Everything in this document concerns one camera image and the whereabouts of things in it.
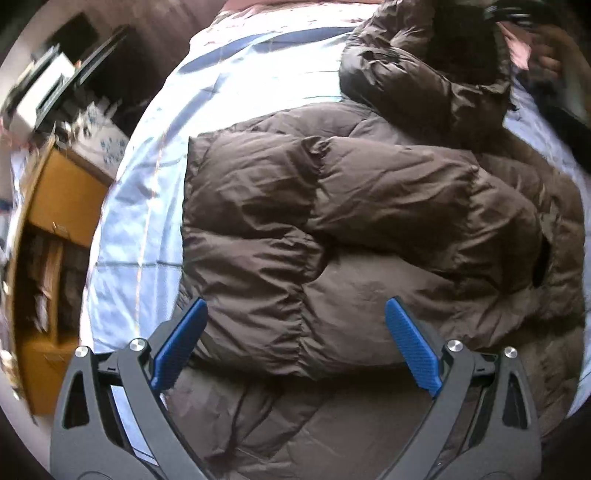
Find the wooden bedside cabinet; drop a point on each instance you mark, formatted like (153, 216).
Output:
(46, 271)

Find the light blue plaid bedsheet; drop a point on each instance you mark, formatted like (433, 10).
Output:
(184, 138)

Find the brown puffer jacket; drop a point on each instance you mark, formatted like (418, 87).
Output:
(369, 258)

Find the black monitor screen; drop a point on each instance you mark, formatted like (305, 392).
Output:
(102, 74)

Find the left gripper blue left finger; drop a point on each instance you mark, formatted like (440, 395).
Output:
(88, 440)

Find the white printer box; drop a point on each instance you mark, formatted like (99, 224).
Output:
(45, 87)

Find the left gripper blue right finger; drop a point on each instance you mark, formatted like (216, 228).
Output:
(482, 422)

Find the person's right hand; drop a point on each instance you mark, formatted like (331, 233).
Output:
(536, 52)

